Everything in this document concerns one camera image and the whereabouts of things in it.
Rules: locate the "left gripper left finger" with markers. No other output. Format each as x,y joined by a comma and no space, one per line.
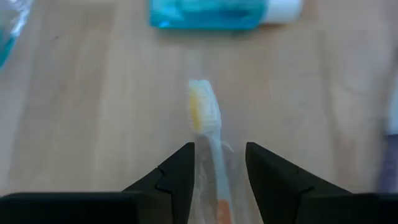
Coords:
174,180

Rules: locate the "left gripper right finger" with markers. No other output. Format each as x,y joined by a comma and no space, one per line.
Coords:
270,180

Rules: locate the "orange toothbrush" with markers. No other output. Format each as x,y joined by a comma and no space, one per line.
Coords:
203,105

